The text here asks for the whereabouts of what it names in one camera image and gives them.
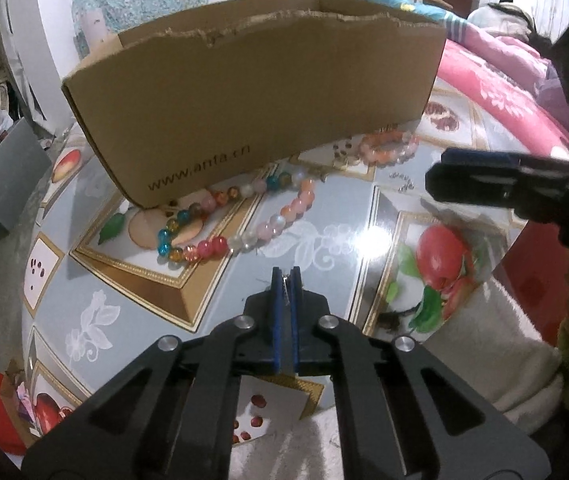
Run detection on pink orange bead bracelet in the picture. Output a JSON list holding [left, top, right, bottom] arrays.
[[356, 129, 423, 168]]

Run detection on pink floral blanket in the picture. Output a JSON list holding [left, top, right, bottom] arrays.
[[437, 12, 569, 162]]

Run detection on grey storage box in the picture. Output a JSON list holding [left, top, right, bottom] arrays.
[[0, 118, 52, 232]]

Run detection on multicolour bead bracelet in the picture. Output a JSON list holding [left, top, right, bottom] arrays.
[[156, 167, 319, 264]]

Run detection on brown cardboard box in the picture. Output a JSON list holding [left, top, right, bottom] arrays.
[[62, 0, 446, 208]]

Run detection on white fluffy towel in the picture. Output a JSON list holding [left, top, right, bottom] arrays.
[[423, 278, 563, 434]]

